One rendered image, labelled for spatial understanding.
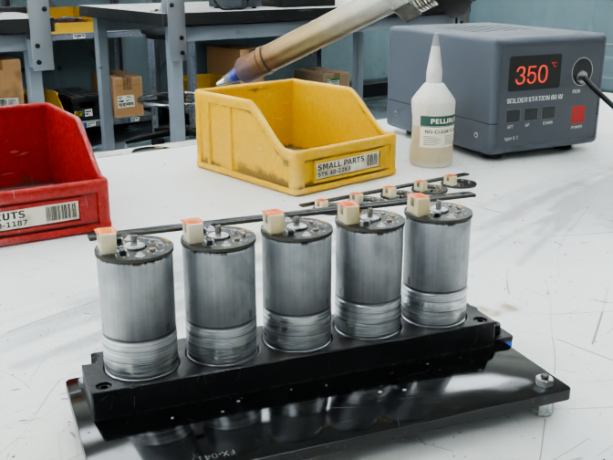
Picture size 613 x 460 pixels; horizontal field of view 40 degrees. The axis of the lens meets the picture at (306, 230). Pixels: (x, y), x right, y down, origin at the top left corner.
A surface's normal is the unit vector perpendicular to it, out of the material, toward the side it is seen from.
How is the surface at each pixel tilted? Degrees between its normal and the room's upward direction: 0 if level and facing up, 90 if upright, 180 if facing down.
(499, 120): 90
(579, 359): 0
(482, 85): 90
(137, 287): 90
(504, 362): 0
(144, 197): 0
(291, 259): 90
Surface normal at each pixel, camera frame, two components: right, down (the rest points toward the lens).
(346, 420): 0.00, -0.95
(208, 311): -0.27, 0.29
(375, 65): 0.59, 0.24
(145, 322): 0.33, 0.29
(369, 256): -0.01, 0.30
